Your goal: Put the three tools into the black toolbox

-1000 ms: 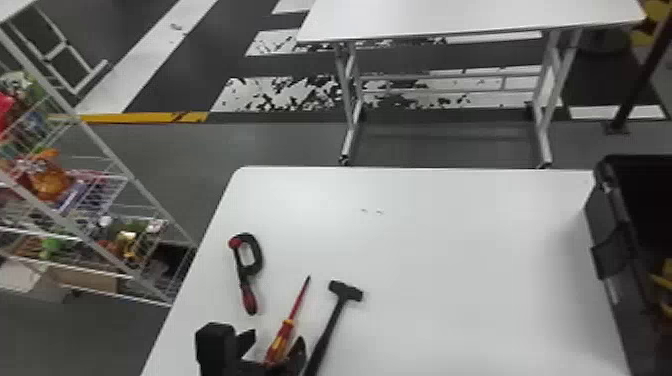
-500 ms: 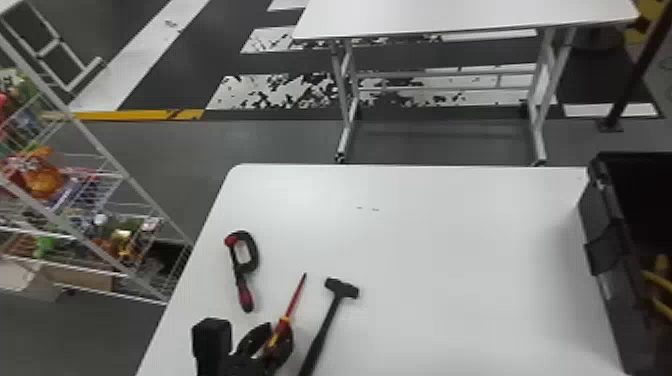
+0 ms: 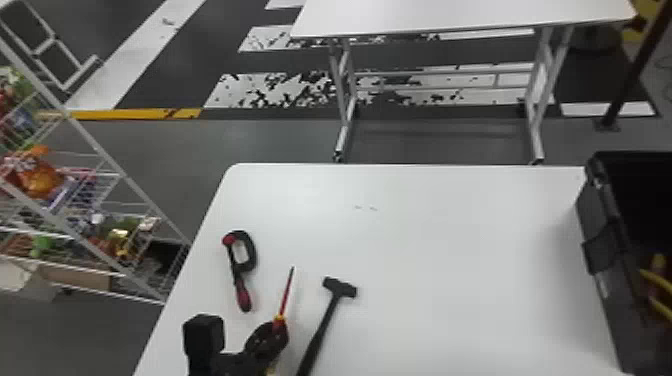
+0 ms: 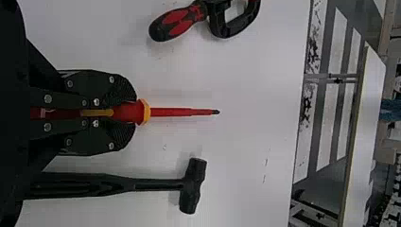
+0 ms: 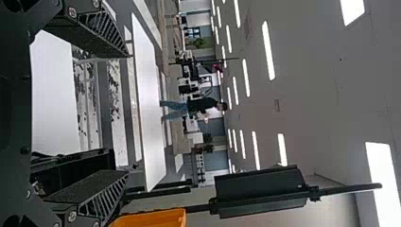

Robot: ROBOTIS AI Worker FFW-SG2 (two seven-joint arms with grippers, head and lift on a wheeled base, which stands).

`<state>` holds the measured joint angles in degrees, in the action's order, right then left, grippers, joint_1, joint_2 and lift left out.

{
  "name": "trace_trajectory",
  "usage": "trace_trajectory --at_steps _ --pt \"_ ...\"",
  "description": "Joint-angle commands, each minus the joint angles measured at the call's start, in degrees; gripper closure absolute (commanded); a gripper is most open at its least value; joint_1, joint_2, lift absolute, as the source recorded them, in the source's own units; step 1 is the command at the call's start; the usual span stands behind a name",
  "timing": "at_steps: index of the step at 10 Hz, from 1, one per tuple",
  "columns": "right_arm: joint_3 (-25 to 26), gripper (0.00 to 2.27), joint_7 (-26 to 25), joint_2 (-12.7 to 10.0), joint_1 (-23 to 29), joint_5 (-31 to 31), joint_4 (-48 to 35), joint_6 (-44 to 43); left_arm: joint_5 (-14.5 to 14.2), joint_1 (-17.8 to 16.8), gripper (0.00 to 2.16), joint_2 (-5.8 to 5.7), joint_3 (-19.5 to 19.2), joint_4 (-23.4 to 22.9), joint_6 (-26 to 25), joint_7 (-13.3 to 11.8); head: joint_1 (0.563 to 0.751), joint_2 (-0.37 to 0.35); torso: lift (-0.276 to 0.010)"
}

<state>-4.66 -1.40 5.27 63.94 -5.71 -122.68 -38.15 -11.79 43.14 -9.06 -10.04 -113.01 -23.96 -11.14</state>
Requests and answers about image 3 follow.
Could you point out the white side table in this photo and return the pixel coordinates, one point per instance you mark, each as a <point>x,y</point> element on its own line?
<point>451,16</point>

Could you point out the black hammer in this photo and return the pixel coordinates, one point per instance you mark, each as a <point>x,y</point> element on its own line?
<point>326,323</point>

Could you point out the black post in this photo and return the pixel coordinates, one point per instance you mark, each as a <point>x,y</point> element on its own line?
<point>632,63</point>

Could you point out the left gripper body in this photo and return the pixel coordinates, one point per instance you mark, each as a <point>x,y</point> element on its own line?
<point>233,365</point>

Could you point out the orange snack packet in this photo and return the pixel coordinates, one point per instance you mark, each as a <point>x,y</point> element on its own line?
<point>36,176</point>

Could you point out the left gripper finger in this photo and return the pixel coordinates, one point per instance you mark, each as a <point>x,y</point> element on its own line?
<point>268,342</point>

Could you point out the red screwdriver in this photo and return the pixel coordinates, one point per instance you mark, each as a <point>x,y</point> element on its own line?
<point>285,296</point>

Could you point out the black tool box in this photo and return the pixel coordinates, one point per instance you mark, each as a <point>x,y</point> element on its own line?
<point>611,220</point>

